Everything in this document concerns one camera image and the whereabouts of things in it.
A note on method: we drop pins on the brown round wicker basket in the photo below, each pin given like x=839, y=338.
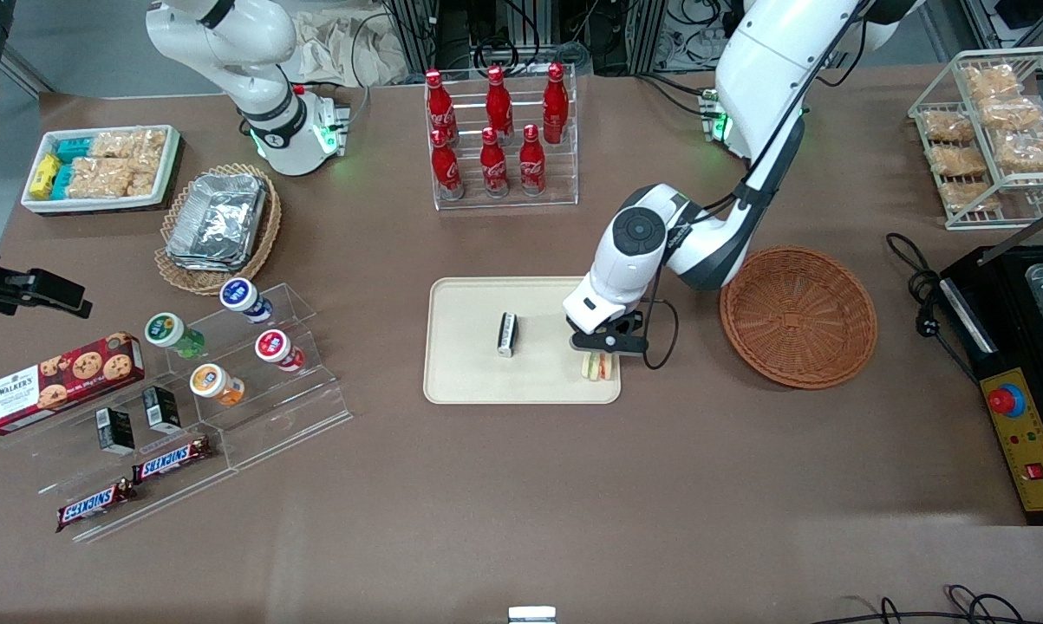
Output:
x=798, y=316

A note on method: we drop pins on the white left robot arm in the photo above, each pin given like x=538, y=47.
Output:
x=755, y=95

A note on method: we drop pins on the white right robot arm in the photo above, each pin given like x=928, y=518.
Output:
x=265, y=95

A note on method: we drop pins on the beige cloth bag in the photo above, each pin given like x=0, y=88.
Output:
x=348, y=48

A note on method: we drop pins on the beige plastic tray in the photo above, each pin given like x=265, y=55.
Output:
x=469, y=347

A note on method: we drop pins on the red Walkers cookie box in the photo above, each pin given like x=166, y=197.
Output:
x=61, y=381

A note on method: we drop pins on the black machine with yellow panel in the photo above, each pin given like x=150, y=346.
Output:
x=1020, y=459

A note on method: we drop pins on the small white block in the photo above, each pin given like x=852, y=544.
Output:
x=531, y=615

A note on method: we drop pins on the stack of foil trays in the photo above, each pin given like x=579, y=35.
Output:
x=218, y=221

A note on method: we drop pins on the bagged fried snack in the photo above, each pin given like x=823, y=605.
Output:
x=1013, y=113
x=970, y=198
x=1034, y=153
x=959, y=160
x=992, y=82
x=948, y=126

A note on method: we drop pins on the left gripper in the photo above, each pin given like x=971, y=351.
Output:
x=623, y=325

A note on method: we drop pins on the rice cracker bag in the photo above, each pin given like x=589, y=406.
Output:
x=101, y=178
x=144, y=178
x=127, y=141

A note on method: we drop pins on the yellow snack packet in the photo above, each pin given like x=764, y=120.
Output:
x=44, y=176

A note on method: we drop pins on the white rectangular snack tray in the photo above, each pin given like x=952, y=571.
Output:
x=170, y=156

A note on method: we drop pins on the clear acrylic stepped display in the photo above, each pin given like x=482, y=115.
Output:
x=287, y=416

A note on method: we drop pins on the orange lid jar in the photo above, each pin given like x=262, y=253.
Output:
x=209, y=380

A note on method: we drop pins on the teal snack packet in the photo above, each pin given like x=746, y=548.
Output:
x=63, y=180
x=75, y=149

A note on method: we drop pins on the small black carton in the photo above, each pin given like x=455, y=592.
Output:
x=115, y=431
x=161, y=410

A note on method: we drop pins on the red lid jar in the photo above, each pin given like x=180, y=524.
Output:
x=272, y=346

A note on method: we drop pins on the green lid jar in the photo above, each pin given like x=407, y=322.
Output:
x=166, y=329

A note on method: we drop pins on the blue lid jar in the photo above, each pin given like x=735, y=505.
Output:
x=240, y=295

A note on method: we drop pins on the triangular sandwich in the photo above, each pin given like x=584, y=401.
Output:
x=597, y=367

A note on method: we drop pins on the red emergency stop button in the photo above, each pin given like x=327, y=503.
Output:
x=1007, y=400

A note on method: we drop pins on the red cola bottle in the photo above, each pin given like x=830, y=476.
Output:
x=556, y=104
x=498, y=100
x=446, y=169
x=440, y=104
x=531, y=165
x=493, y=166

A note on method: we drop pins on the small black white box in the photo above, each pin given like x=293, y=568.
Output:
x=507, y=334

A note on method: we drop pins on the light oval wicker basket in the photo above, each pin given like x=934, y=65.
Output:
x=265, y=234

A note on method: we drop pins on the Snickers bar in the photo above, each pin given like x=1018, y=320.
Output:
x=94, y=506
x=172, y=459

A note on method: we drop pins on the clear acrylic bottle rack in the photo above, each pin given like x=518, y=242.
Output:
x=564, y=173

